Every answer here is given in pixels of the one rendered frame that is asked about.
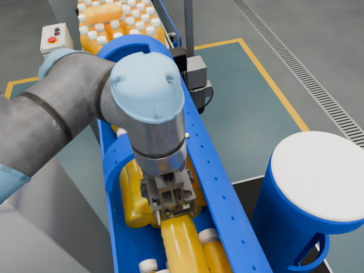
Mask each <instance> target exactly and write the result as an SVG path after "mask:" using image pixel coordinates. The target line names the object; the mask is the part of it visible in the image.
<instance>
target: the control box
mask: <svg viewBox="0 0 364 273"><path fill-rule="evenodd" d="M56 27H58V28H59V29H60V30H59V32H60V34H59V35H55V34H54V32H55V28H56ZM47 32H49V33H47ZM50 37H56V40H55V42H48V40H47V39H48V38H50ZM62 48H67V49H72V50H73V40H72V38H71V36H70V33H69V31H68V28H67V26H66V24H65V23H60V24H54V25H49V26H46V27H43V28H42V37H41V46H40V51H41V53H42V54H43V57H44V59H45V57H46V56H47V55H48V54H50V53H51V52H52V51H54V50H57V49H62Z"/></svg>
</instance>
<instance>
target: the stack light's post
mask: <svg viewBox="0 0 364 273"><path fill-rule="evenodd" d="M184 16H185V33H186V51H187V55H188V56H187V58H189V57H194V34H193V5H192V0H184Z"/></svg>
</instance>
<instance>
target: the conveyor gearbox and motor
mask: <svg viewBox="0 0 364 273"><path fill-rule="evenodd" d="M187 61H188V64H187V71H184V78H185V85H186V87H187V90H188V92H189V94H190V96H191V98H192V100H193V102H194V105H195V107H196V109H197V111H198V113H199V114H201V113H203V112H204V110H205V106H206V105H208V104H209V102H210V101H211V99H212V97H213V89H212V85H211V83H210V82H209V80H207V66H206V64H205V63H204V61H203V59H202V57H201V56H200V55H199V56H194V57H189V58H187ZM208 97H211V98H210V100H209V101H208V103H207V104H205V98H208Z"/></svg>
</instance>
